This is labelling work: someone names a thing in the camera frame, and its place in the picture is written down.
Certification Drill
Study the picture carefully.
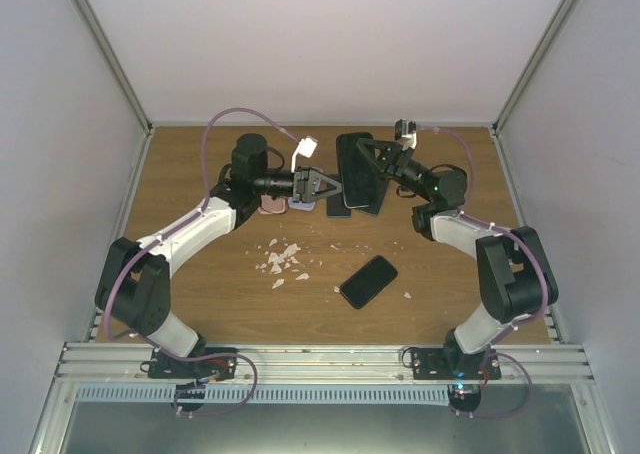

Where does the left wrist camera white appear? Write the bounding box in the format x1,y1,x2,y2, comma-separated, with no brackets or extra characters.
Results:
290,136,318,173

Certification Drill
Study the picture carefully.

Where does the pink phone case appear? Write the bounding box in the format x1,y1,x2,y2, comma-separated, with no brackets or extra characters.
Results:
258,195,288,215

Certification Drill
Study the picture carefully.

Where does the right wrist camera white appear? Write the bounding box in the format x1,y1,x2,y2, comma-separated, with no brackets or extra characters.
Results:
394,119,418,151

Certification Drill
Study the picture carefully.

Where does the aluminium rail frame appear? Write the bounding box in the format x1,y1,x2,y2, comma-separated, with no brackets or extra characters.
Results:
30,342,616,453

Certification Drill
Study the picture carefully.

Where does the lavender phone case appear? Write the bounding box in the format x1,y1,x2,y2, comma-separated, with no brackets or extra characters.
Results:
288,198,316,211

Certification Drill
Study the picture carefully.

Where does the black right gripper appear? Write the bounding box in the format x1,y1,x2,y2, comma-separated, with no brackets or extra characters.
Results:
352,141,431,204

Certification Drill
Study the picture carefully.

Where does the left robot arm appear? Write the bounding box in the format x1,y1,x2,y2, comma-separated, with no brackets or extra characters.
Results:
95,133,342,378

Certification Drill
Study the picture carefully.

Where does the grey slotted cable duct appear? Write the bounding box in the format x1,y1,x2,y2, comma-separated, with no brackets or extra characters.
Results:
76,383,449,406

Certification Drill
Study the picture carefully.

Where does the black phone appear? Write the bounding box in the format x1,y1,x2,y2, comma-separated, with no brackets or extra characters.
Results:
339,255,398,310
336,132,378,209

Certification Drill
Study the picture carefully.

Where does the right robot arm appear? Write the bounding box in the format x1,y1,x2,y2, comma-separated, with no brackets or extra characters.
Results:
356,139,559,379

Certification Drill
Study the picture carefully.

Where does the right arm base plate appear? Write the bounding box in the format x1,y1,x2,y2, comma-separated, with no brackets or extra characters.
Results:
399,346,502,416

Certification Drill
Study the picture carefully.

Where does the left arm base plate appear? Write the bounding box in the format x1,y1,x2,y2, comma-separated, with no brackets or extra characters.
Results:
140,347,238,415

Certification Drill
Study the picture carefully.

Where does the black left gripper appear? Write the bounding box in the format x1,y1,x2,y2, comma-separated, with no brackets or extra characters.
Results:
255,166,344,202

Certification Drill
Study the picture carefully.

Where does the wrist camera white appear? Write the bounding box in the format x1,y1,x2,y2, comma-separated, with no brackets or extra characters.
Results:
290,136,318,173
394,119,418,151

